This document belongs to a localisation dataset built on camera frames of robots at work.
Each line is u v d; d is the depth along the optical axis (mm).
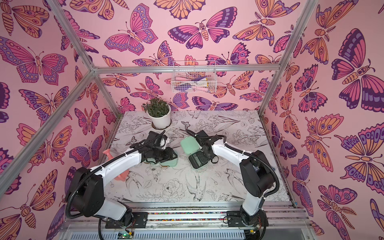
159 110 1001
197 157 898
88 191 427
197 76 948
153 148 687
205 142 670
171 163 922
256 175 465
